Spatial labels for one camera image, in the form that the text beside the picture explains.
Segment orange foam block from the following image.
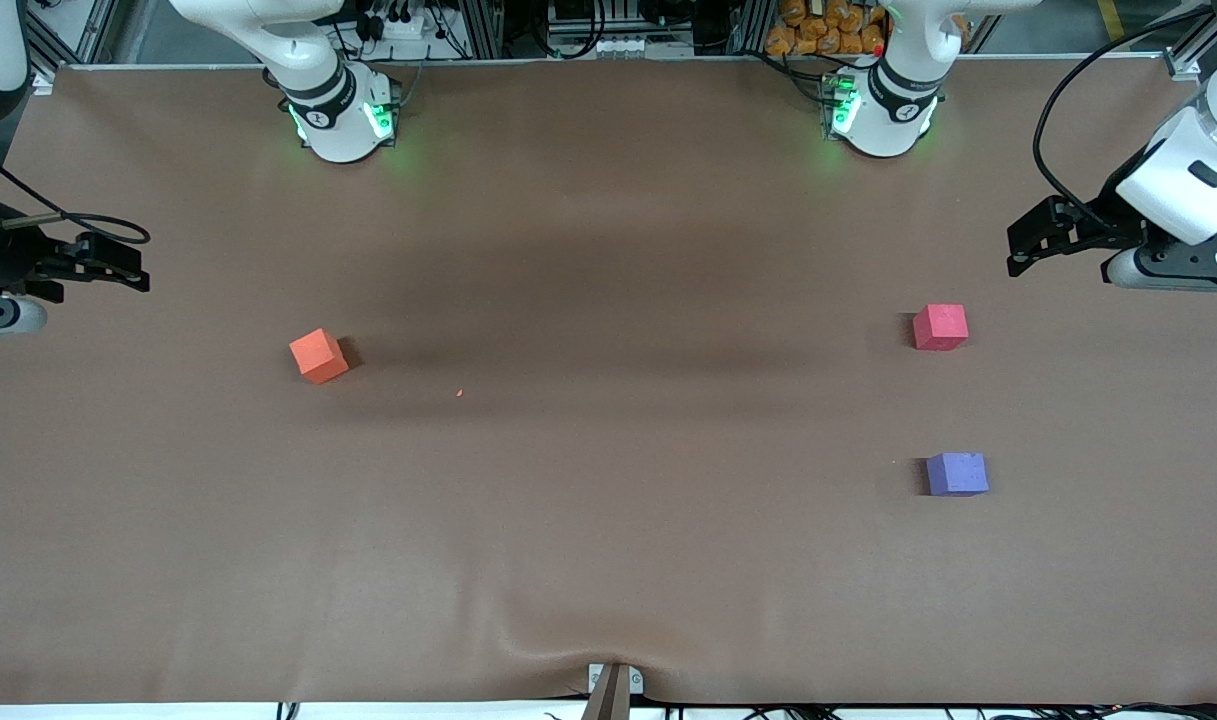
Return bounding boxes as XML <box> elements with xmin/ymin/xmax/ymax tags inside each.
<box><xmin>289</xmin><ymin>328</ymin><xmax>351</xmax><ymax>386</ymax></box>

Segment red foam block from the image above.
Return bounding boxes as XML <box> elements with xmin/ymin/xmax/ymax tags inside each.
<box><xmin>912</xmin><ymin>304</ymin><xmax>970</xmax><ymax>352</ymax></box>

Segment purple foam block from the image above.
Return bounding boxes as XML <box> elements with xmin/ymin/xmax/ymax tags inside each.
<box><xmin>925</xmin><ymin>452</ymin><xmax>991</xmax><ymax>498</ymax></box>

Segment bag of orange fruit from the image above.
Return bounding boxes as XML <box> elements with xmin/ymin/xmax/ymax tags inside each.
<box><xmin>764</xmin><ymin>0</ymin><xmax>889</xmax><ymax>59</ymax></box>

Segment white power strip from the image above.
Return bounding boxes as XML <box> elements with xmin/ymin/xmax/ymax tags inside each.
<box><xmin>353</xmin><ymin>0</ymin><xmax>451</xmax><ymax>47</ymax></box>

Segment white connector block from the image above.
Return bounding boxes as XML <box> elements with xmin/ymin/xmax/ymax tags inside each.
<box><xmin>548</xmin><ymin>34</ymin><xmax>695</xmax><ymax>61</ymax></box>

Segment brown table mat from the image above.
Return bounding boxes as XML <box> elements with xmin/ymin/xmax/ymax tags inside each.
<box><xmin>0</xmin><ymin>58</ymin><xmax>1217</xmax><ymax>707</ymax></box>

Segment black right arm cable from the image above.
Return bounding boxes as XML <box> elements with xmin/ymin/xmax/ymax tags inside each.
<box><xmin>0</xmin><ymin>140</ymin><xmax>153</xmax><ymax>247</ymax></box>

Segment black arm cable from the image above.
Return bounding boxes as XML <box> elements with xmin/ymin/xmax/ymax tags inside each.
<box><xmin>1032</xmin><ymin>6</ymin><xmax>1217</xmax><ymax>233</ymax></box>
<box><xmin>0</xmin><ymin>140</ymin><xmax>153</xmax><ymax>247</ymax></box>

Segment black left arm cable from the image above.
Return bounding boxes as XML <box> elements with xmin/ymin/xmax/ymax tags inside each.
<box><xmin>1032</xmin><ymin>6</ymin><xmax>1217</xmax><ymax>233</ymax></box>

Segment aluminium frame post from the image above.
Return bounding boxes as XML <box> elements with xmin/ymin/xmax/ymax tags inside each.
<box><xmin>728</xmin><ymin>0</ymin><xmax>775</xmax><ymax>57</ymax></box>
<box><xmin>466</xmin><ymin>0</ymin><xmax>506</xmax><ymax>61</ymax></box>

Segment grey bracket with brown bar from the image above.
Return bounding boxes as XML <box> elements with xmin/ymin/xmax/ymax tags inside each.
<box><xmin>580</xmin><ymin>662</ymin><xmax>646</xmax><ymax>720</ymax></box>

